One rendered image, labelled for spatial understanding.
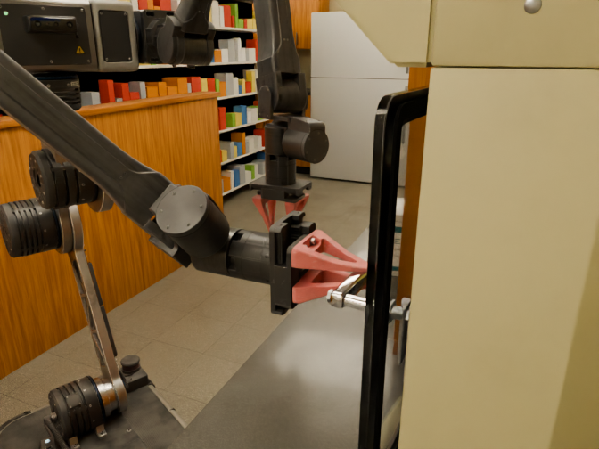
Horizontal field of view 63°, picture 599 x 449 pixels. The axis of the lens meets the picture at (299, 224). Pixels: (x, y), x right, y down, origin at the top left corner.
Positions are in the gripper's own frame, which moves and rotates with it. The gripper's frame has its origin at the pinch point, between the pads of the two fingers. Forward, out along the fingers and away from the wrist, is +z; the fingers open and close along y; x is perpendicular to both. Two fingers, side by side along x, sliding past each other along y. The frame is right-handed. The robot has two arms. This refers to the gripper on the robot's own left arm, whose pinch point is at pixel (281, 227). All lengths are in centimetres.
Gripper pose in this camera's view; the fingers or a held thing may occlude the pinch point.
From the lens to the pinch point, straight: 94.4
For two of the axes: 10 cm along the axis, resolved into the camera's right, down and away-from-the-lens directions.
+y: 9.1, 1.4, -3.8
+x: 4.0, -3.1, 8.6
